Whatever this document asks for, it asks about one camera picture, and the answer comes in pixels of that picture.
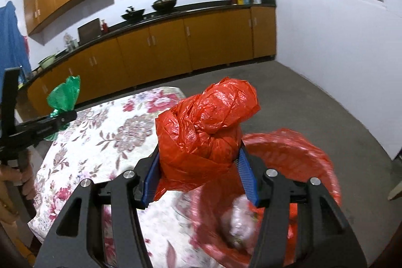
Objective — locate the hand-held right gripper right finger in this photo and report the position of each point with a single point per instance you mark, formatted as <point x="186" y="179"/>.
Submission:
<point x="249" y="180"/>

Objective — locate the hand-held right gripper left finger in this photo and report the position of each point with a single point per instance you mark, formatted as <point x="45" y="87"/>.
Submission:
<point x="150" y="180"/>

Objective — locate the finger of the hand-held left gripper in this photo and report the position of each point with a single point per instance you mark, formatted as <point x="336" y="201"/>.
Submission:
<point x="50" y="122"/>
<point x="40" y="137"/>

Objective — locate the green plastic bag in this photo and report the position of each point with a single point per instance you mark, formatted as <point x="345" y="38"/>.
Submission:
<point x="64" y="95"/>

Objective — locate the trash bin with red liner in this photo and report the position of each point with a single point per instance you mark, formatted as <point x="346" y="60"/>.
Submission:
<point x="292" y="155"/>

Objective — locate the red plastic bag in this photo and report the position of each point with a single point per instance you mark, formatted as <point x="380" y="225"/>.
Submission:
<point x="207" y="123"/>

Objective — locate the person's left hand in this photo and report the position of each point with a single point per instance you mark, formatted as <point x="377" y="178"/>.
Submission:
<point x="8" y="173"/>

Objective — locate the green pot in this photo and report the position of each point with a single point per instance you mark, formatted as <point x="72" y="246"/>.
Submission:
<point x="47" y="61"/>

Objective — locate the floral tablecloth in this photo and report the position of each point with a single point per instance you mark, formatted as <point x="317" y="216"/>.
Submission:
<point x="103" y="136"/>

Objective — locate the blue cloth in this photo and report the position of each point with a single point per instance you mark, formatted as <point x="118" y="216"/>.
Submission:
<point x="12" y="38"/>

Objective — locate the glass jars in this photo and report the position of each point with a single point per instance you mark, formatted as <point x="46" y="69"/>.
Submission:
<point x="70" y="43"/>

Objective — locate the dark wooden cutting board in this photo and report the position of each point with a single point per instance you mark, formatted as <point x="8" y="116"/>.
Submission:
<point x="89" y="32"/>

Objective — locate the red bottle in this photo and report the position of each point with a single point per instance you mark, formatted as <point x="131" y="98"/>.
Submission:
<point x="104" y="27"/>

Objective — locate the wooden chair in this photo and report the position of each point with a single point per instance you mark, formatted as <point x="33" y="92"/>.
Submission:
<point x="26" y="250"/>

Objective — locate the orange base cabinets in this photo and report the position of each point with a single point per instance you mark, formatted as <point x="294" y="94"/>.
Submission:
<point x="213" y="38"/>

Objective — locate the black wok with lid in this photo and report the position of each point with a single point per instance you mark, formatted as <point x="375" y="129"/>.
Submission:
<point x="164" y="4"/>

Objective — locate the black kitchen countertop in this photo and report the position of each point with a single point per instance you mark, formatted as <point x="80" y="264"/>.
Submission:
<point x="204" y="12"/>

